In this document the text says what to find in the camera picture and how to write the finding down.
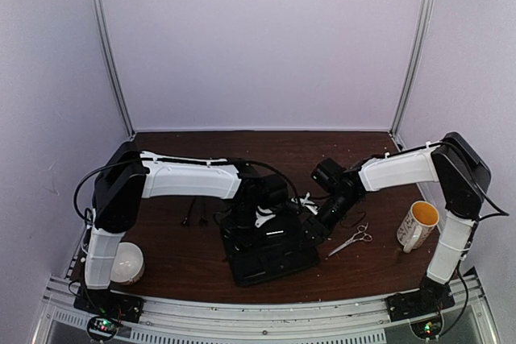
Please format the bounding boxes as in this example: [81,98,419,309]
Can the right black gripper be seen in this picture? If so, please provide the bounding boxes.
[295,192,360,251]

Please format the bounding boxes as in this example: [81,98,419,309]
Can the circuit board with leds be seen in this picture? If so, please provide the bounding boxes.
[410,315,443,340]
[86,316,120,342]

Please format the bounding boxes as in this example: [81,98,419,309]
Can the aluminium front rail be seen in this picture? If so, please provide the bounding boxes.
[29,274,501,343]

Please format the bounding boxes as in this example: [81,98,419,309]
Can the left aluminium frame post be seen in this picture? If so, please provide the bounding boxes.
[91,0,136,139]

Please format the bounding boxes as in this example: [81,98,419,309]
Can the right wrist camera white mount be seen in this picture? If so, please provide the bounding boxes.
[299,192,319,215]

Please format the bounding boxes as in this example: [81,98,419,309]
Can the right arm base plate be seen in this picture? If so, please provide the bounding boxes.
[385,277,456,322]

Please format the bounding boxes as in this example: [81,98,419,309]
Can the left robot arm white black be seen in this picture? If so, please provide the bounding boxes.
[83,142,297,315]

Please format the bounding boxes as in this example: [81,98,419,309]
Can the white mug yellow inside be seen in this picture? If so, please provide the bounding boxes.
[396,201,439,254]

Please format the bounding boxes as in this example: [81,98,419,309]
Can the left circuit board with leds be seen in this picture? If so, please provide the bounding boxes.
[86,316,120,342]

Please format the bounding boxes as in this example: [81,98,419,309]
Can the black hair clip right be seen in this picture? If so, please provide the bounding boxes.
[198,198,209,226]

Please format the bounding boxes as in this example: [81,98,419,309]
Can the silver hair scissors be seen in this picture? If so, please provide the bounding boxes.
[327,223,372,258]

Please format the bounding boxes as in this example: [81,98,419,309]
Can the aluminium frame post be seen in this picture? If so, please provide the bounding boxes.
[91,0,136,139]
[389,0,435,139]

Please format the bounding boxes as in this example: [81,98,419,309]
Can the black zip tool case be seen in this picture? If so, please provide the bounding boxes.
[220,218,320,287]

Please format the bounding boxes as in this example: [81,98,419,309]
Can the right aluminium frame post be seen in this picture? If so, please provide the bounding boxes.
[389,0,435,139]

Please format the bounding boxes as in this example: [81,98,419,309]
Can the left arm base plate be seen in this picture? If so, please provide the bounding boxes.
[73,284,144,323]

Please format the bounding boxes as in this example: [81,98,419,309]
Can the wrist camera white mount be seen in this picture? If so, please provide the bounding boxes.
[255,206,277,228]
[299,192,319,215]

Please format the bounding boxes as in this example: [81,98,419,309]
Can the right circuit board with leds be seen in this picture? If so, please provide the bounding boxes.
[410,315,443,340]

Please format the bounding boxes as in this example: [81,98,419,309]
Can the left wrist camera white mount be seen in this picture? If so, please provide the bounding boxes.
[255,206,277,228]

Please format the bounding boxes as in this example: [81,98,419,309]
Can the white ceramic bowl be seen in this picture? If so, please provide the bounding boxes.
[110,242,145,285]

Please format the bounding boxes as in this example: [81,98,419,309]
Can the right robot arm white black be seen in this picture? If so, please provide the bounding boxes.
[302,132,491,313]

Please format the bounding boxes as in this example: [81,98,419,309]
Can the black hair clip left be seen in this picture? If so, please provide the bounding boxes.
[181,197,197,227]

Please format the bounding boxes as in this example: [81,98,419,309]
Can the black hair clip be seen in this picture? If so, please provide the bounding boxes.
[181,197,197,227]
[198,198,209,226]

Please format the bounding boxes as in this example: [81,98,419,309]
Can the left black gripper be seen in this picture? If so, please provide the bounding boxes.
[222,203,268,252]

